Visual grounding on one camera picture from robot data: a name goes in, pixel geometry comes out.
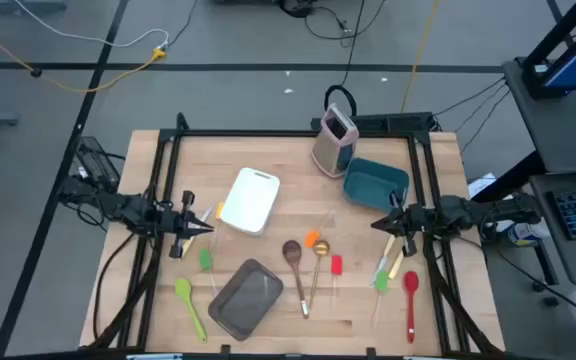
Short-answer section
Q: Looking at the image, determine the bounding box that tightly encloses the black looped cable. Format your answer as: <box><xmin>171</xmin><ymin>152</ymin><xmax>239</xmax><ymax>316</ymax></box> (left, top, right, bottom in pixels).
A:
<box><xmin>323</xmin><ymin>0</ymin><xmax>367</xmax><ymax>118</ymax></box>

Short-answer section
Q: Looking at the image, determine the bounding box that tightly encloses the orange silicone spatula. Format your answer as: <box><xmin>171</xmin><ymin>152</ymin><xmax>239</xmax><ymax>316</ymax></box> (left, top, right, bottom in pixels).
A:
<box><xmin>303</xmin><ymin>212</ymin><xmax>336</xmax><ymax>250</ymax></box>

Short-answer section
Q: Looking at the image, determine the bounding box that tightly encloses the dark wooden spoon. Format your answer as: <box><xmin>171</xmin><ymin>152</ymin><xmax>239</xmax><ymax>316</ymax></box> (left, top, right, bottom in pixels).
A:
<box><xmin>281</xmin><ymin>239</ymin><xmax>311</xmax><ymax>320</ymax></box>

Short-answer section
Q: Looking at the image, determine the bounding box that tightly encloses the black desk leg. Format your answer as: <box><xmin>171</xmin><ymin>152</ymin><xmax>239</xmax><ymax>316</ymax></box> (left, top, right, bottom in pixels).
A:
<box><xmin>471</xmin><ymin>149</ymin><xmax>548</xmax><ymax>204</ymax></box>

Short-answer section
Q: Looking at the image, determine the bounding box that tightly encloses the teal plastic bin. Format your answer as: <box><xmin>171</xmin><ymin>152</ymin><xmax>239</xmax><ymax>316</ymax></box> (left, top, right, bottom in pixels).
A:
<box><xmin>342</xmin><ymin>157</ymin><xmax>411</xmax><ymax>214</ymax></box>

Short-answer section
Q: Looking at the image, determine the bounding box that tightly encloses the black floor cable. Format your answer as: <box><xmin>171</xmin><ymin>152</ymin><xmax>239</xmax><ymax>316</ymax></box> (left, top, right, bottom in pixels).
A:
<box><xmin>303</xmin><ymin>0</ymin><xmax>388</xmax><ymax>49</ymax></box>
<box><xmin>487</xmin><ymin>239</ymin><xmax>576</xmax><ymax>319</ymax></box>
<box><xmin>166</xmin><ymin>0</ymin><xmax>200</xmax><ymax>50</ymax></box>

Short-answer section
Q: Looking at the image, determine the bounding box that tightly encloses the black round base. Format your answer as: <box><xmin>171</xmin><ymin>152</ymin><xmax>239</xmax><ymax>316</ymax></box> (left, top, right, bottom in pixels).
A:
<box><xmin>277</xmin><ymin>0</ymin><xmax>319</xmax><ymax>19</ymax></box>

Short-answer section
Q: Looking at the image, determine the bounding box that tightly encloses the pink metal box grater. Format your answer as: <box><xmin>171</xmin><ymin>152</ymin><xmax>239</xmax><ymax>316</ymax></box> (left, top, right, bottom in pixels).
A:
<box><xmin>310</xmin><ymin>102</ymin><xmax>361</xmax><ymax>179</ymax></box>

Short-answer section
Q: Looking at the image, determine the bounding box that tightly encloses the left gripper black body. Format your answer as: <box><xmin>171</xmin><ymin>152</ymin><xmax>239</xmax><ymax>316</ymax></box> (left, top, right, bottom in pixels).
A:
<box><xmin>160</xmin><ymin>189</ymin><xmax>194</xmax><ymax>260</ymax></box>

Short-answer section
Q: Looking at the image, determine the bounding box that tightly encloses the black aluminium table frame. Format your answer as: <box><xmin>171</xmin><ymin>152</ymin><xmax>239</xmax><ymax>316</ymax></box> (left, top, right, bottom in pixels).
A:
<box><xmin>87</xmin><ymin>112</ymin><xmax>507</xmax><ymax>359</ymax></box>

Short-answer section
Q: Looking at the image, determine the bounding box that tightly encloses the white paper sheet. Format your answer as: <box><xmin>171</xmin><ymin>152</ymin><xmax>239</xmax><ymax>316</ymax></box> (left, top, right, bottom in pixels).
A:
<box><xmin>467</xmin><ymin>172</ymin><xmax>498</xmax><ymax>200</ymax></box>

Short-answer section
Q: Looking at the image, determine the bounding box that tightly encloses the red silicone spatula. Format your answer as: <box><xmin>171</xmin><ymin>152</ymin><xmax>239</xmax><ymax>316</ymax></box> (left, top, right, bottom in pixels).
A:
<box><xmin>330</xmin><ymin>254</ymin><xmax>344</xmax><ymax>307</ymax></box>

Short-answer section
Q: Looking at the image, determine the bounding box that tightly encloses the white plastic bin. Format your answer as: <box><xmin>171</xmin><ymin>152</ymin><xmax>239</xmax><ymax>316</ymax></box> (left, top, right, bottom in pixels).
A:
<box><xmin>219</xmin><ymin>167</ymin><xmax>282</xmax><ymax>236</ymax></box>

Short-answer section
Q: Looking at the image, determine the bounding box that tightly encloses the green silicone spoon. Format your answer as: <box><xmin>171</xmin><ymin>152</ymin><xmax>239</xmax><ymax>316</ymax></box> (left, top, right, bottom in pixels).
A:
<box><xmin>174</xmin><ymin>277</ymin><xmax>209</xmax><ymax>345</ymax></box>

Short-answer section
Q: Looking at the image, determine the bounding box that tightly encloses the black monitor stand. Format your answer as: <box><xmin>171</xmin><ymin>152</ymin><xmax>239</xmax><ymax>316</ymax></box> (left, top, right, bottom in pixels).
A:
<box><xmin>519</xmin><ymin>0</ymin><xmax>576</xmax><ymax>100</ymax></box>

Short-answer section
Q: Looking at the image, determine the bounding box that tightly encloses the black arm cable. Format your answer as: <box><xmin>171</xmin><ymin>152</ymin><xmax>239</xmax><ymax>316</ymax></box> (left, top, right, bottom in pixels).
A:
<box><xmin>91</xmin><ymin>232</ymin><xmax>137</xmax><ymax>342</ymax></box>

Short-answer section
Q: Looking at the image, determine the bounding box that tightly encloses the yellow silicone spatula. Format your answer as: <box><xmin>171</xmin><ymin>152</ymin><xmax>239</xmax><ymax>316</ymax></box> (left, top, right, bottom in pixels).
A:
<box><xmin>209</xmin><ymin>200</ymin><xmax>227</xmax><ymax>254</ymax></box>

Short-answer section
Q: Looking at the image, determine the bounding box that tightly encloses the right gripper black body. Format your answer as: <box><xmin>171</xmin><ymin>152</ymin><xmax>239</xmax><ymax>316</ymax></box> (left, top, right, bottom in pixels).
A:
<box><xmin>390</xmin><ymin>191</ymin><xmax>424</xmax><ymax>258</ymax></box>

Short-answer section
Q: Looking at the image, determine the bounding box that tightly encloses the yellow hanging cable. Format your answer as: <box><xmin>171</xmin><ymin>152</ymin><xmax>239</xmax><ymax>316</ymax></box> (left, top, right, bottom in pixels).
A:
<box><xmin>400</xmin><ymin>0</ymin><xmax>442</xmax><ymax>114</ymax></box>

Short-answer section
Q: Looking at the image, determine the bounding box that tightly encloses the grey translucent plastic bin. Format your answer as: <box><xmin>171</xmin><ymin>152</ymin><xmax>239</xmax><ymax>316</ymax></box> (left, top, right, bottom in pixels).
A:
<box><xmin>207</xmin><ymin>258</ymin><xmax>285</xmax><ymax>342</ymax></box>

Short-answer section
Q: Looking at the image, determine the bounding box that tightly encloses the black desk foot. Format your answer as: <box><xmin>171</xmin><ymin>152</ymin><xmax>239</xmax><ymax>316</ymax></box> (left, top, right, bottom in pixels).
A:
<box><xmin>531</xmin><ymin>238</ymin><xmax>563</xmax><ymax>308</ymax></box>

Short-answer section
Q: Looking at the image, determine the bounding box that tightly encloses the grey desk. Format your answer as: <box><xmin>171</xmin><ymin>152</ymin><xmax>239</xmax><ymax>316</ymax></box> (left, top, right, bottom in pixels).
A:
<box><xmin>501</xmin><ymin>57</ymin><xmax>576</xmax><ymax>286</ymax></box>

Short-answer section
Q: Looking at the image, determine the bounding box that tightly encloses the black mesh box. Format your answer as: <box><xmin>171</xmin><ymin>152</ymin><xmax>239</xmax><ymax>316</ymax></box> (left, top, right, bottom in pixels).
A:
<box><xmin>70</xmin><ymin>135</ymin><xmax>122</xmax><ymax>195</ymax></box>

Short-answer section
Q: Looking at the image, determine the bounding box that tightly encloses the orange extension cable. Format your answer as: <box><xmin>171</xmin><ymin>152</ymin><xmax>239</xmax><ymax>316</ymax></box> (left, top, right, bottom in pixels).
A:
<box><xmin>0</xmin><ymin>16</ymin><xmax>168</xmax><ymax>95</ymax></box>

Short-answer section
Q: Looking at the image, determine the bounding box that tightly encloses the red silicone spoon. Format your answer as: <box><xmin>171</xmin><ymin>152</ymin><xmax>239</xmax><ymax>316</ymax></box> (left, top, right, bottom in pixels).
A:
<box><xmin>403</xmin><ymin>270</ymin><xmax>420</xmax><ymax>345</ymax></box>

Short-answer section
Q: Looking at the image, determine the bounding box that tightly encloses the gold metal spoon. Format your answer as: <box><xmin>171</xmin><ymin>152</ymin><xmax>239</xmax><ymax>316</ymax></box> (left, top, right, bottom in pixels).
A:
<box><xmin>308</xmin><ymin>239</ymin><xmax>331</xmax><ymax>310</ymax></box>

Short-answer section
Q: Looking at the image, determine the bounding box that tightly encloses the white cable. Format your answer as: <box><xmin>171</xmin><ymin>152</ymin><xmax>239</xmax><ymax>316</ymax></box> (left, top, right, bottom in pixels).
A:
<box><xmin>13</xmin><ymin>0</ymin><xmax>171</xmax><ymax>51</ymax></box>

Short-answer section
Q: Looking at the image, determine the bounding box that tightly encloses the green silicone spatula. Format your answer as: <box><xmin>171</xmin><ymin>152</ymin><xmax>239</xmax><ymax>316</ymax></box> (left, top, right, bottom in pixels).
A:
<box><xmin>369</xmin><ymin>269</ymin><xmax>390</xmax><ymax>329</ymax></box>
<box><xmin>198</xmin><ymin>248</ymin><xmax>219</xmax><ymax>296</ymax></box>

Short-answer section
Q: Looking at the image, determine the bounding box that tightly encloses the white plastic bottle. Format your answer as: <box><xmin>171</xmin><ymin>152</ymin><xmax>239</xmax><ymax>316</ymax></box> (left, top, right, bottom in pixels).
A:
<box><xmin>507</xmin><ymin>222</ymin><xmax>552</xmax><ymax>248</ymax></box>

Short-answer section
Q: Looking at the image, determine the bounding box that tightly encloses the thin black cable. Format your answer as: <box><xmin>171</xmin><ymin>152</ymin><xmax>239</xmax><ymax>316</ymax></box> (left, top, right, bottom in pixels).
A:
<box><xmin>455</xmin><ymin>84</ymin><xmax>509</xmax><ymax>134</ymax></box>
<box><xmin>432</xmin><ymin>77</ymin><xmax>507</xmax><ymax>117</ymax></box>
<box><xmin>460</xmin><ymin>89</ymin><xmax>512</xmax><ymax>154</ymax></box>

